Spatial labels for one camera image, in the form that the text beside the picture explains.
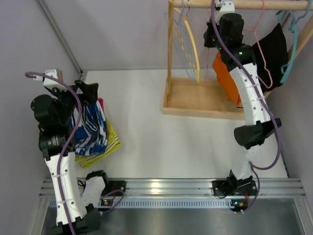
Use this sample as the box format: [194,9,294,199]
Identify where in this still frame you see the blue patterned trousers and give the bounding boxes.
[69,101,108,157]

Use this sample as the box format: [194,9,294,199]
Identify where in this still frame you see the pink hanger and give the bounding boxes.
[204,9,210,78]
[242,0,273,89]

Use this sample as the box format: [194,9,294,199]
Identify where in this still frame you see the orange trousers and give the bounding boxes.
[212,52,241,107]

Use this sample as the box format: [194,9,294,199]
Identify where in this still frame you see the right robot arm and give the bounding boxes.
[203,11,281,198]

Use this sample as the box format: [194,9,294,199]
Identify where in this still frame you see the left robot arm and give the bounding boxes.
[30,80,110,235]

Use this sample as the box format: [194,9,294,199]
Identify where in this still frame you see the yellow-green trousers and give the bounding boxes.
[75,117,121,168]

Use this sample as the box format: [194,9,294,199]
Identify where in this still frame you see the light blue hanger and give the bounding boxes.
[164,0,201,82]

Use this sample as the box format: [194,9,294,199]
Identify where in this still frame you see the yellow hanger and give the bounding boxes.
[173,8,201,83]

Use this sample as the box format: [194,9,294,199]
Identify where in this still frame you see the black trousers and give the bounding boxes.
[252,23,289,92]

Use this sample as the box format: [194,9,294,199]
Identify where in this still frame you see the teal hanger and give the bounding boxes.
[280,0,313,84]

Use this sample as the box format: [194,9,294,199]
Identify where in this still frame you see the magenta cloth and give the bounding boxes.
[97,98,105,119]

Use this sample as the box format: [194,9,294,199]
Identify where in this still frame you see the wooden clothes rack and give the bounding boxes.
[163,0,313,120]

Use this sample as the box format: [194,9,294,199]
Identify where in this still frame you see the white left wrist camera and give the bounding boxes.
[36,69,63,93]

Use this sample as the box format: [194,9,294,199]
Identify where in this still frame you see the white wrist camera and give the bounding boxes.
[214,0,235,22]
[36,69,63,93]

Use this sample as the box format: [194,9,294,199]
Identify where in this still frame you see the slotted grey cable duct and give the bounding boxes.
[47,197,247,209]

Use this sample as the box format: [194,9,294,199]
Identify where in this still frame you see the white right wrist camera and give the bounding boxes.
[214,0,235,22]

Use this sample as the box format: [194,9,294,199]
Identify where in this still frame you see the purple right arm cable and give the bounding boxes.
[210,0,282,212]

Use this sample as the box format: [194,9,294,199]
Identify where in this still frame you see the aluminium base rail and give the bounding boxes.
[39,178,306,198]

